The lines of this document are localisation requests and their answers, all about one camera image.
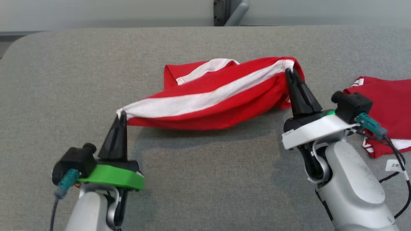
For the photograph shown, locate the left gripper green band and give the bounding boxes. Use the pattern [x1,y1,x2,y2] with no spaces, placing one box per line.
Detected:
[78,111,145,192]

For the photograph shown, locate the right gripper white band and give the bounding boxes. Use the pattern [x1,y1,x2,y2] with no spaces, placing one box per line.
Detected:
[282,68,357,150]

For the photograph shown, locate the red white basketball jersey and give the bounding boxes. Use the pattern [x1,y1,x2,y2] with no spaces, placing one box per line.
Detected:
[343,76,411,159]

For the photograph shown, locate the red shorts white stripe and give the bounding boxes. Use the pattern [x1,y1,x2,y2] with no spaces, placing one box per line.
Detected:
[116,56,306,131]

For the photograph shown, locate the teal left camera connector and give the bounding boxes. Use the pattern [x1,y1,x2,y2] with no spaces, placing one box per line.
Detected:
[54,169,80,199]

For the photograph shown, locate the teal camera connector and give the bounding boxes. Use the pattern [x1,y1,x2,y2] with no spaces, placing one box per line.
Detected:
[356,113,388,138]
[54,169,80,199]

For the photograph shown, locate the teal right camera connector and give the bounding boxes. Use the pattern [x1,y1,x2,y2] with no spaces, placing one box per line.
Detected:
[356,113,388,138]

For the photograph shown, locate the grey left camera cable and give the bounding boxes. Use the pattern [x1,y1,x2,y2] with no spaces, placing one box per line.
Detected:
[49,196,61,231]

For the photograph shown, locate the white cable label tag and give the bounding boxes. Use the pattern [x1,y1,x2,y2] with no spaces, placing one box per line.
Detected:
[385,159,407,172]

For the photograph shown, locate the black perforated bracket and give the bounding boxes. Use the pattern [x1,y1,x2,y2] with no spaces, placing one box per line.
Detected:
[214,0,230,27]

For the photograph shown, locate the black right camera cable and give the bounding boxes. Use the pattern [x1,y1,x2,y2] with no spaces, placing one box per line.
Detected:
[379,135,411,220]

